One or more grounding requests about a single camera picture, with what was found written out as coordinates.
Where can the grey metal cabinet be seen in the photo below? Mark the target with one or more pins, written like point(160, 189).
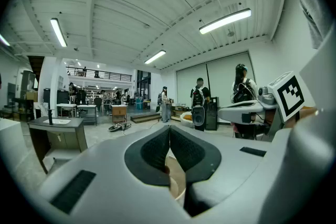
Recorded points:
point(27, 81)

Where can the orange cushion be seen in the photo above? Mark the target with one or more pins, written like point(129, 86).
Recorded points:
point(188, 117)

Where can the blue bin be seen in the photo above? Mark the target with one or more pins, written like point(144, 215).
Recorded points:
point(139, 105)

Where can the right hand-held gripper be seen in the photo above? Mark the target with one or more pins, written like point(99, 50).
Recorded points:
point(288, 97)

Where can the white sink basin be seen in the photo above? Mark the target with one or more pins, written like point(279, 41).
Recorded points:
point(59, 121)

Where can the black metal rack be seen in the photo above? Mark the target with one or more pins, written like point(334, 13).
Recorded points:
point(23, 110)

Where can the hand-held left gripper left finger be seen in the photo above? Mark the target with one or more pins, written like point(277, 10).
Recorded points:
point(105, 178)

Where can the low wooden step platform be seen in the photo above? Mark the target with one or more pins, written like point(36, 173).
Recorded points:
point(144, 118)

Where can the white beanbag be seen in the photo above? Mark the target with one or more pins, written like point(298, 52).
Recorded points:
point(185, 122)

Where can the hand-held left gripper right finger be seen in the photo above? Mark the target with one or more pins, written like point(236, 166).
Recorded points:
point(236, 165)

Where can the dark wooden chair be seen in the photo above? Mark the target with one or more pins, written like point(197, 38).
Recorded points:
point(63, 139)

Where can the round ceiling fixture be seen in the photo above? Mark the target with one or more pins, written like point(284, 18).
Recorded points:
point(231, 33)

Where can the white roller blind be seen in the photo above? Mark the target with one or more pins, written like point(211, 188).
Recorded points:
point(225, 73)

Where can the ceiling tube light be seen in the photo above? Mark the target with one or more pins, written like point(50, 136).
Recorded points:
point(225, 21)
point(58, 32)
point(155, 57)
point(4, 40)

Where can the black tower cabinet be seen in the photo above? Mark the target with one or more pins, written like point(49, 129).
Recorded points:
point(212, 115)

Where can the small wooden cabinet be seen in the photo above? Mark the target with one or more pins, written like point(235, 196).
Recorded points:
point(119, 112)

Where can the black mezzanine railing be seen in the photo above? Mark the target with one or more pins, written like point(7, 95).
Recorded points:
point(110, 76)

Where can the black faucet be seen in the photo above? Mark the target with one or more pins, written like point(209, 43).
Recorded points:
point(50, 116)

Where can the white cabinet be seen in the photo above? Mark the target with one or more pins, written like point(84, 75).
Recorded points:
point(11, 136)

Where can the low wooden shelf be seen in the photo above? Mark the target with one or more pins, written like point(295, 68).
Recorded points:
point(178, 110)

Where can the dark staircase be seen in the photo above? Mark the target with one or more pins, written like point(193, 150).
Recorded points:
point(36, 65)

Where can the black cabinets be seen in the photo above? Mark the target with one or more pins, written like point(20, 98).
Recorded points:
point(61, 97)

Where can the cardboard box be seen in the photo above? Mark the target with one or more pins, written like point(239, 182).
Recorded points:
point(32, 96)

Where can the person's right forearm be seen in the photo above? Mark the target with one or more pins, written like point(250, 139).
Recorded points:
point(307, 112)

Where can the black framed glass doors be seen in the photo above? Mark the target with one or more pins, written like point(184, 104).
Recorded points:
point(144, 81)

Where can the white work table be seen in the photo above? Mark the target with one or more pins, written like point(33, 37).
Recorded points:
point(86, 106)
point(65, 105)

